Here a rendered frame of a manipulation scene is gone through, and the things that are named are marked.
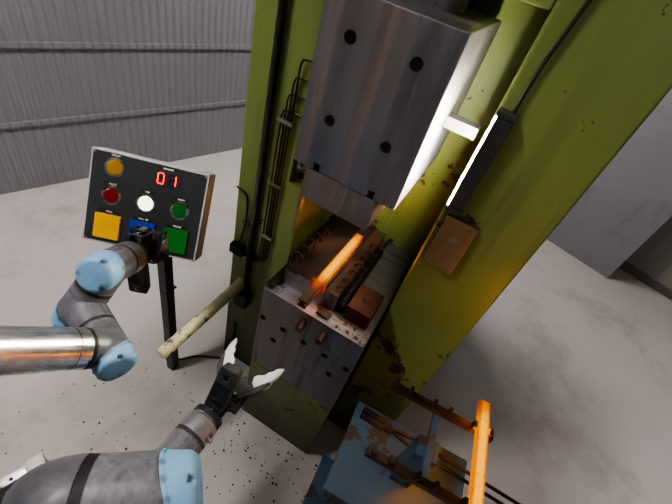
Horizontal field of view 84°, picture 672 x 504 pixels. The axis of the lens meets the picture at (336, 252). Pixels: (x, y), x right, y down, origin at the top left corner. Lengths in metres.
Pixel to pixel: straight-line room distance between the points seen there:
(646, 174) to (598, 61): 3.26
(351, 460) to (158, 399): 1.08
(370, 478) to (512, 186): 0.93
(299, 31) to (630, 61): 0.72
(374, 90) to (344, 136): 0.13
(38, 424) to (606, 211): 4.31
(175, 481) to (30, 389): 1.70
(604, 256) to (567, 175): 3.36
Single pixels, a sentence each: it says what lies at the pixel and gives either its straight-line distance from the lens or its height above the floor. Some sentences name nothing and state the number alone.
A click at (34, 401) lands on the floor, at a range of 2.20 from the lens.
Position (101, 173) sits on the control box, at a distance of 1.32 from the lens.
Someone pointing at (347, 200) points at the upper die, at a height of 1.33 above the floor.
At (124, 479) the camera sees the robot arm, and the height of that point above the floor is 1.30.
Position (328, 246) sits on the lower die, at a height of 0.99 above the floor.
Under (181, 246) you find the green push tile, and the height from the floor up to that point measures 1.00.
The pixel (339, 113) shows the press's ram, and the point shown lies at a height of 1.53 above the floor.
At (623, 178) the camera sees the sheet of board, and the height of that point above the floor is 0.81.
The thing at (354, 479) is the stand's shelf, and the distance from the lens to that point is 1.30.
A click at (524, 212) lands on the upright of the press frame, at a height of 1.44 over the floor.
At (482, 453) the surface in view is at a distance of 1.18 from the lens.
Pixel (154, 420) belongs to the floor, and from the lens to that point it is 2.03.
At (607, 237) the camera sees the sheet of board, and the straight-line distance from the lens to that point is 4.28.
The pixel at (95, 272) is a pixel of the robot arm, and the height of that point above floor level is 1.26.
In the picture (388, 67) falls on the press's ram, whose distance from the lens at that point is 0.85.
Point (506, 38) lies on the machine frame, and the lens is 1.28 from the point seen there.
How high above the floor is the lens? 1.86
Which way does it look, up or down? 41 degrees down
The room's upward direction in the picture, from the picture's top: 19 degrees clockwise
